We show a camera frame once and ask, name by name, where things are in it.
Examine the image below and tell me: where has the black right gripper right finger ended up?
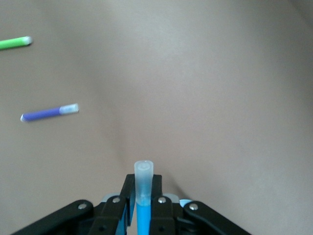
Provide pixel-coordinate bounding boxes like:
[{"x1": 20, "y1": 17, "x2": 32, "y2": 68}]
[{"x1": 149, "y1": 174, "x2": 253, "y2": 235}]

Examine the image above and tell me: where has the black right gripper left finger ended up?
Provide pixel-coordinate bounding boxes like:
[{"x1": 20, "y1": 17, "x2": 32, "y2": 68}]
[{"x1": 9, "y1": 173, "x2": 136, "y2": 235}]

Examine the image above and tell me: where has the blue marker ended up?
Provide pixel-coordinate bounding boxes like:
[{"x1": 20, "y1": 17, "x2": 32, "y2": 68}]
[{"x1": 134, "y1": 160, "x2": 155, "y2": 235}]

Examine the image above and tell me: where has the purple marker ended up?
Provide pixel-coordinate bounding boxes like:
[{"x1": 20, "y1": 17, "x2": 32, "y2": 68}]
[{"x1": 20, "y1": 103, "x2": 80, "y2": 122}]

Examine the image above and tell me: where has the green marker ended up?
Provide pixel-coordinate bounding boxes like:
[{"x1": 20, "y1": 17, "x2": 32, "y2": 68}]
[{"x1": 0, "y1": 36, "x2": 33, "y2": 51}]

